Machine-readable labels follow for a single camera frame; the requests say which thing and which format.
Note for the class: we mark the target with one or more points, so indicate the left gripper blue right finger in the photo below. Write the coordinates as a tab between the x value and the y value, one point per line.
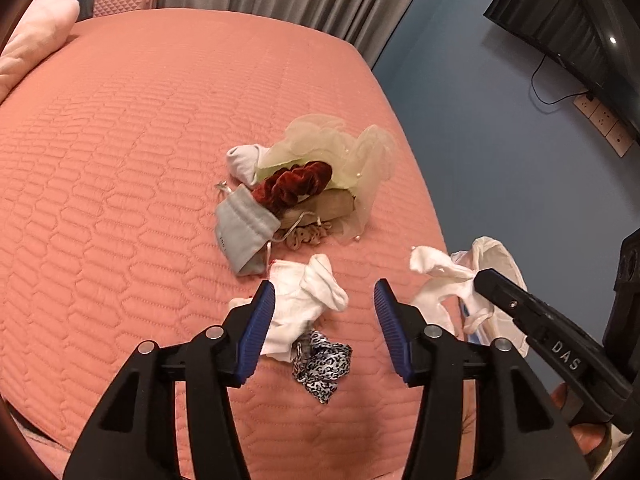
402	326

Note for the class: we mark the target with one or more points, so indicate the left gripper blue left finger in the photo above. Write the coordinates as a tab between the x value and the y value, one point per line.
246	327

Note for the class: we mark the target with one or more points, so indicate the white sock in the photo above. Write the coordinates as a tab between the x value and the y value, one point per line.
242	162
447	279

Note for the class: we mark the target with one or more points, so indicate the white cloth piece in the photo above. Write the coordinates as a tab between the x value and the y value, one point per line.
304	291

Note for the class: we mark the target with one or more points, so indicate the leopard print satin scrunchie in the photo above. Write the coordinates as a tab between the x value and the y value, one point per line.
318	364

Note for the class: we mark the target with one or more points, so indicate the white lined trash bin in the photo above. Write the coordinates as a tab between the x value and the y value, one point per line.
492	268

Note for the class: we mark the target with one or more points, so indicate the right human hand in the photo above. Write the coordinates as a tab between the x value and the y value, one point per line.
595	443

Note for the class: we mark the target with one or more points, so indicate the beige scrunchie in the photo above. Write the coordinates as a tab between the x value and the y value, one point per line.
311	235

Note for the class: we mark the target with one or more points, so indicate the dark red velvet scrunchie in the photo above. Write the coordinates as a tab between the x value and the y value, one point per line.
287	186

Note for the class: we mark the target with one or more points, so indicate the beige fabric pouch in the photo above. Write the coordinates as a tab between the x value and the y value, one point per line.
329	205

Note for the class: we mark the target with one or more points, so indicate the white sock under tulle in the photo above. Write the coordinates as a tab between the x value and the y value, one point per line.
242	162

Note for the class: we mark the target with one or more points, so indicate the cream tulle bow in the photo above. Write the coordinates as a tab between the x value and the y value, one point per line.
359	163

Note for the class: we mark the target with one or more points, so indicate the pink quilted bed mattress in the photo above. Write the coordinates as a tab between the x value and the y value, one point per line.
111	153

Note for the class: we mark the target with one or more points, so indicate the pink pillow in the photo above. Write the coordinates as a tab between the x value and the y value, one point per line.
42	30

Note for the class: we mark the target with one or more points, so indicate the grey drawstring pouch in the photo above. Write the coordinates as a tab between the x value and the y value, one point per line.
243	230

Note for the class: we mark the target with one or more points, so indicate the wall socket panel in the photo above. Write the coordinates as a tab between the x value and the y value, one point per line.
609	126

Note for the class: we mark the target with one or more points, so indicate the wall mounted television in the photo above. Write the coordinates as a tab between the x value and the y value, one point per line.
597	41

